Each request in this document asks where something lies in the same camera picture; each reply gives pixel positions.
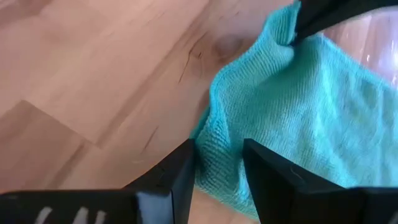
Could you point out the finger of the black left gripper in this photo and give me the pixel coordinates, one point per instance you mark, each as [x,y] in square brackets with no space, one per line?
[323,15]

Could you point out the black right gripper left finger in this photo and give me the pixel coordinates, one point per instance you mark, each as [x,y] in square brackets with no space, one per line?
[155,202]

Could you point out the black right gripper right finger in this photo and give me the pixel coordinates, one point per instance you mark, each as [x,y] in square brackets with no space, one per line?
[286,196]

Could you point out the teal microfiber towel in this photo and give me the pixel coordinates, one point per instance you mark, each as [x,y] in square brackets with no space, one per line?
[295,118]

